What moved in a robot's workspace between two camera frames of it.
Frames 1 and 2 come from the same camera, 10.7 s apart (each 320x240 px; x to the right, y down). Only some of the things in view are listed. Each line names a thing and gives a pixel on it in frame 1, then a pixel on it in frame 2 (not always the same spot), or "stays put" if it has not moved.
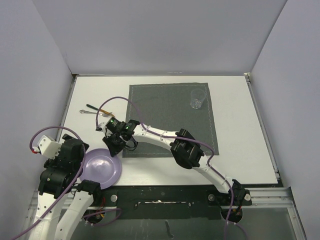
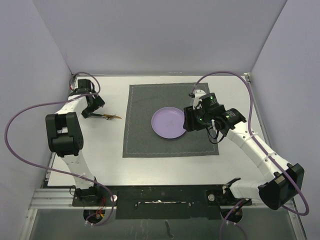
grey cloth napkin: [171, 107] stays put
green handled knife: [101, 110] to [97, 114]
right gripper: [114, 150] to [191, 124]
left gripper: [51, 161] to [97, 103]
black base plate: [170, 202] stays put
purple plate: [99, 165] to [168, 122]
